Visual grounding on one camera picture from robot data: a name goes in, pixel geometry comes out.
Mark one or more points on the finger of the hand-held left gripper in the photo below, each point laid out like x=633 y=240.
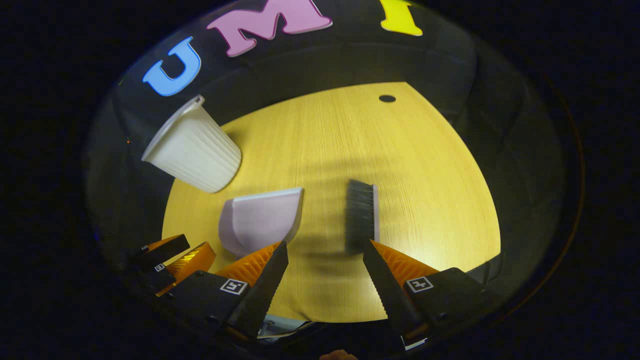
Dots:
x=165 y=249
x=160 y=276

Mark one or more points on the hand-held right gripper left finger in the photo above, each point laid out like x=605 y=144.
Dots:
x=265 y=295

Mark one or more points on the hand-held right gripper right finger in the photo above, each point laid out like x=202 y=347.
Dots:
x=390 y=295

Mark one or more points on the mauve plastic dustpan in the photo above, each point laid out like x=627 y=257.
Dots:
x=260 y=220

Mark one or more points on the small mauve broom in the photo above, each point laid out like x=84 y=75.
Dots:
x=361 y=215

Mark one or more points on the white ribbed garbage bin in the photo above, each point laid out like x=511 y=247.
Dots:
x=200 y=150

